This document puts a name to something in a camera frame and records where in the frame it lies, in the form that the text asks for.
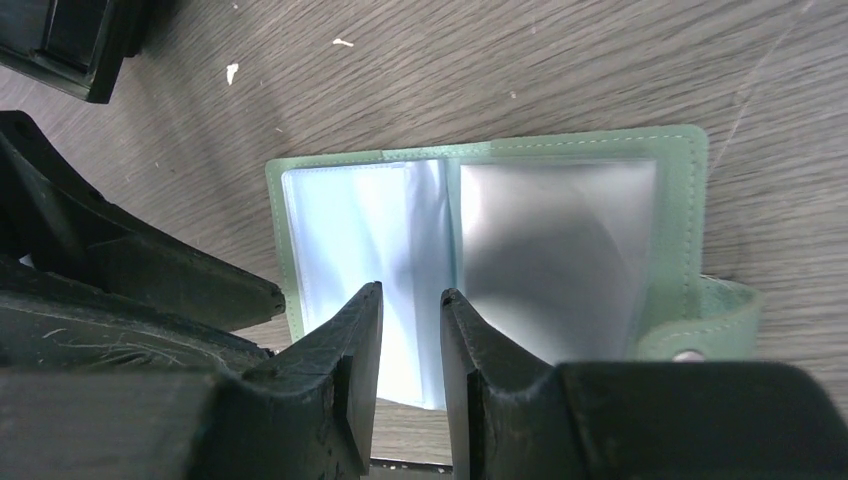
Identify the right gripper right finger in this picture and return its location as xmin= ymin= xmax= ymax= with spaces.
xmin=441 ymin=289 xmax=847 ymax=479

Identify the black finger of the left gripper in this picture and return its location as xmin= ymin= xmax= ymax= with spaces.
xmin=1 ymin=111 xmax=285 ymax=331

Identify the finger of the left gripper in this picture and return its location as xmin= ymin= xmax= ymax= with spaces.
xmin=1 ymin=261 xmax=271 ymax=371

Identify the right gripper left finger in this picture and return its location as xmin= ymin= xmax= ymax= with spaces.
xmin=1 ymin=282 xmax=383 ymax=479

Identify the green card holder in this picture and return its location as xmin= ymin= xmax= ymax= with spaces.
xmin=265 ymin=124 xmax=762 ymax=410

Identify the black storage bin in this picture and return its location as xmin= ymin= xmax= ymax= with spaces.
xmin=1 ymin=0 xmax=157 ymax=104

